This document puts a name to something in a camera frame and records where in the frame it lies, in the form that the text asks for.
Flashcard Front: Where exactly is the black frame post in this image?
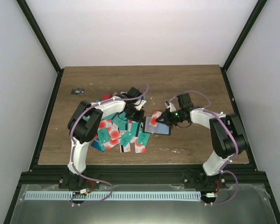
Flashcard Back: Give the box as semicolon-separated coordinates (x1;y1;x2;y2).
221;0;267;72
16;0;62;73

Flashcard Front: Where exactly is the light blue slotted strip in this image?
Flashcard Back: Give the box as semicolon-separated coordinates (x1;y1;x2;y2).
24;191;201;202

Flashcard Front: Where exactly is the left black frame post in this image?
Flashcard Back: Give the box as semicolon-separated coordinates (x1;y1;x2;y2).
16;0;62;73

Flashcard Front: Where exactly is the right black frame post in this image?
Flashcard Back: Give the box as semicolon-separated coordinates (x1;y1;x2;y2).
221;0;267;72

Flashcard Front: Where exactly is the black card holder wallet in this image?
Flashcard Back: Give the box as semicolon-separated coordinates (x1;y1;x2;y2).
142;117;171;135

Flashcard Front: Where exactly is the white red circle card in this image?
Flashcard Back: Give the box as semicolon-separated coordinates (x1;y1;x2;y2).
134;138;146;153
149;111;162;127

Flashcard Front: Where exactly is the blue card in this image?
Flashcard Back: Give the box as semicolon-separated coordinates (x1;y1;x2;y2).
91;139;105;152

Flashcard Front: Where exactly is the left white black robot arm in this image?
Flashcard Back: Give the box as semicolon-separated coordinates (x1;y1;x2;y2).
67;87;147;189

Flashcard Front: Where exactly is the red card black stripe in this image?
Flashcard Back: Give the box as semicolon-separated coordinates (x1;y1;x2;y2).
100;94;113;101

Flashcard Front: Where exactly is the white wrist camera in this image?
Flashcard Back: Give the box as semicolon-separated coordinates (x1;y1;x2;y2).
134;99;147;108
165;101;176;112

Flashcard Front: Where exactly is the teal card centre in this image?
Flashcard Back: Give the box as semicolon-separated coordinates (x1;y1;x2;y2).
112;113;129;128

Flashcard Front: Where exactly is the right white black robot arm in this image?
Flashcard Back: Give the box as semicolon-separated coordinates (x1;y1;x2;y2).
156;91;250;188

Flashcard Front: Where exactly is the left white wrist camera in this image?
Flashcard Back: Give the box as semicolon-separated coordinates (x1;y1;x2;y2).
134;99;147;108

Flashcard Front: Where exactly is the teal VIP card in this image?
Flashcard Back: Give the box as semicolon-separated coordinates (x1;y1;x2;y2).
137;132;150;146

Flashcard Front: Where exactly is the small black tag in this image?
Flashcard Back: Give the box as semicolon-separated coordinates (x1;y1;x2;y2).
71;88;85;95

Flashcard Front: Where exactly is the black front rail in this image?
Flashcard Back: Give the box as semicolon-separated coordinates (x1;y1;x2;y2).
19;164;268;189

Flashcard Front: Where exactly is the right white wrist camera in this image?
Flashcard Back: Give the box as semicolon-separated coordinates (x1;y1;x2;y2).
165;101;176;112

